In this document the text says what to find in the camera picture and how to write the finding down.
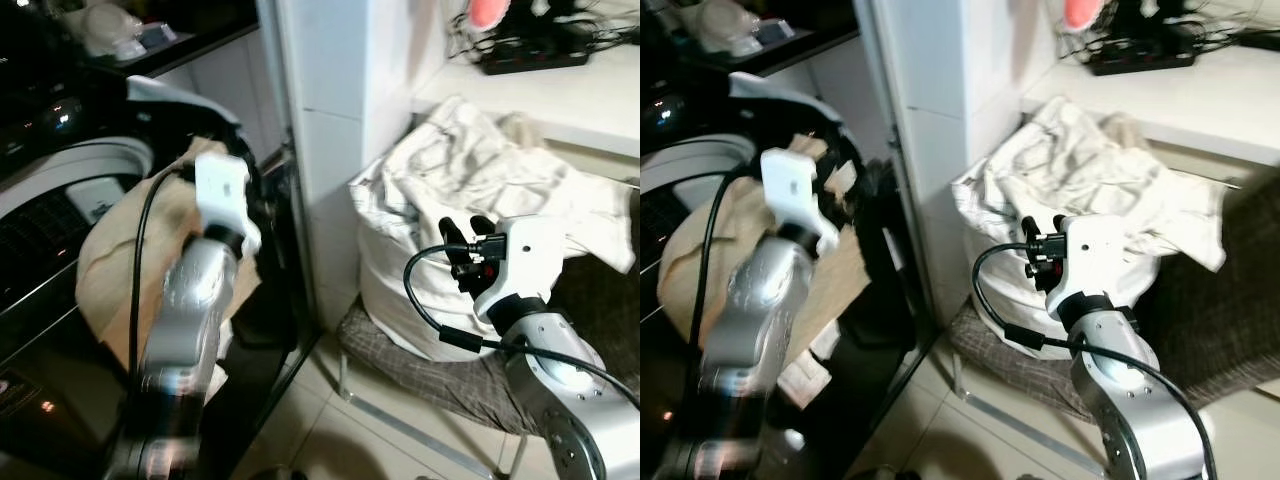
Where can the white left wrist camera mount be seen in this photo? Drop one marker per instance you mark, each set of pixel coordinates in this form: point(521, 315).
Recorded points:
point(220, 190)
point(792, 185)

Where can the white crumpled bag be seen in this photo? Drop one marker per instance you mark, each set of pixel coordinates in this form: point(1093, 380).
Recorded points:
point(728, 25)
point(110, 30)

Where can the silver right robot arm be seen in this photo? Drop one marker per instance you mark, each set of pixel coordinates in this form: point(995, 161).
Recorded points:
point(560, 380)
point(1130, 380)

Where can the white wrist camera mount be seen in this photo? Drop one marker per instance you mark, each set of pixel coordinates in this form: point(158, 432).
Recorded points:
point(220, 190)
point(525, 255)
point(792, 185)
point(1095, 255)

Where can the beige cloth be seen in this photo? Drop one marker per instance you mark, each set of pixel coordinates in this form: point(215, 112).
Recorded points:
point(110, 260)
point(690, 270)

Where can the black washing machine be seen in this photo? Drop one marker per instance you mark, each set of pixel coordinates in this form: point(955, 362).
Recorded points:
point(665, 150)
point(40, 180)

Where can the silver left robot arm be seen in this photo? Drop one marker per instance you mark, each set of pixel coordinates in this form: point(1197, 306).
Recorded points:
point(185, 300)
point(750, 300)

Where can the small beige garment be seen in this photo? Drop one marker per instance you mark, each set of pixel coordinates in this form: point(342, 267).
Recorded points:
point(522, 130)
point(1125, 130)

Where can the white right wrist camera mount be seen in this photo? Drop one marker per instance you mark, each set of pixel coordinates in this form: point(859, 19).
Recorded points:
point(1095, 255)
point(525, 255)

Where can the black power strip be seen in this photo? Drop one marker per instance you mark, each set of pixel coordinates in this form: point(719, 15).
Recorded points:
point(1140, 55)
point(535, 55)

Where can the pink round object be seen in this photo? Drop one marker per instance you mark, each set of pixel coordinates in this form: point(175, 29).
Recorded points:
point(489, 12)
point(1082, 11)

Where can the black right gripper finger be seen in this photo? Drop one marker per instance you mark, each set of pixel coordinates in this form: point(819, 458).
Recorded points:
point(482, 224)
point(452, 232)
point(1030, 230)
point(1053, 223)

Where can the white crumpled laundry sheet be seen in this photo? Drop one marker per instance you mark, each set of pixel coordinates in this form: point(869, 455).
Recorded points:
point(450, 170)
point(1060, 160)

